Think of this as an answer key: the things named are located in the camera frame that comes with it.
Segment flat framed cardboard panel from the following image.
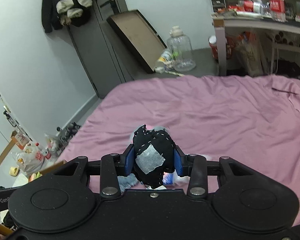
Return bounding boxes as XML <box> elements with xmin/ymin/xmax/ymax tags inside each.
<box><xmin>107</xmin><ymin>10</ymin><xmax>167</xmax><ymax>74</ymax></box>

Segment white plastic shopping bag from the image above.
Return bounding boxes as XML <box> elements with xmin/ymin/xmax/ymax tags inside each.
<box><xmin>12</xmin><ymin>141</ymin><xmax>51</xmax><ymax>174</ymax></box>

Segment clear large water jug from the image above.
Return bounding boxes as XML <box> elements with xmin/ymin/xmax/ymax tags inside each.
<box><xmin>167</xmin><ymin>26</ymin><xmax>196</xmax><ymax>72</ymax></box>

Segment white desk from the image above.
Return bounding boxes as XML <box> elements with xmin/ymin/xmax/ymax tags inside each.
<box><xmin>211</xmin><ymin>14</ymin><xmax>300</xmax><ymax>76</ymax></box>

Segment plastic water bottle red label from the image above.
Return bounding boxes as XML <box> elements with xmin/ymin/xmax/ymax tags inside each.
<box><xmin>269</xmin><ymin>0</ymin><xmax>286</xmax><ymax>22</ymax></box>

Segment pink bed sheet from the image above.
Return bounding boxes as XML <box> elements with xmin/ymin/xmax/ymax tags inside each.
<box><xmin>60</xmin><ymin>75</ymin><xmax>300</xmax><ymax>224</ymax></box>

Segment dark grey door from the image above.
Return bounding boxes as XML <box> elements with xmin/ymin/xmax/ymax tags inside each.
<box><xmin>65</xmin><ymin>0</ymin><xmax>136</xmax><ymax>99</ymax></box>

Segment blue tissue packet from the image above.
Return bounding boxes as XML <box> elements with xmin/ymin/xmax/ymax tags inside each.
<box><xmin>162</xmin><ymin>171</ymin><xmax>190</xmax><ymax>186</ymax></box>

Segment brown cardboard box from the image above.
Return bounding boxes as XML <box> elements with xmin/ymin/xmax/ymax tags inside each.
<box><xmin>39</xmin><ymin>160</ymin><xmax>66</xmax><ymax>175</ymax></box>

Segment hanging jackets on door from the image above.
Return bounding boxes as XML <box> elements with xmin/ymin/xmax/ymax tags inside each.
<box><xmin>42</xmin><ymin>0</ymin><xmax>93</xmax><ymax>34</ymax></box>

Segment black stitched cloth toy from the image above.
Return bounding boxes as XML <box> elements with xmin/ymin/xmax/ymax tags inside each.
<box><xmin>132</xmin><ymin>125</ymin><xmax>176</xmax><ymax>189</ymax></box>

